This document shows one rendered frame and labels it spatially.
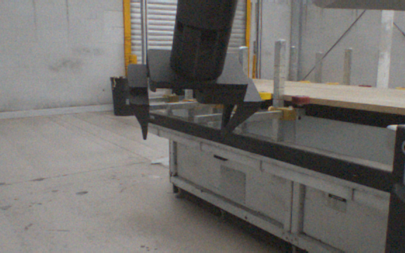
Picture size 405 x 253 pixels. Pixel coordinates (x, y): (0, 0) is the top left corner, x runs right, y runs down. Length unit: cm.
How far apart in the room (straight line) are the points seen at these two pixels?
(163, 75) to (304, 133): 167
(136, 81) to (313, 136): 163
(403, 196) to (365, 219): 169
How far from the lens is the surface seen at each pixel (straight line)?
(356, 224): 200
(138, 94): 42
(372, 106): 174
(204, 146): 237
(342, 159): 163
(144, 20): 292
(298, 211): 217
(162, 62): 43
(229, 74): 43
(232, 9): 39
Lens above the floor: 109
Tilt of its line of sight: 11 degrees down
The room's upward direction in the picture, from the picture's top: straight up
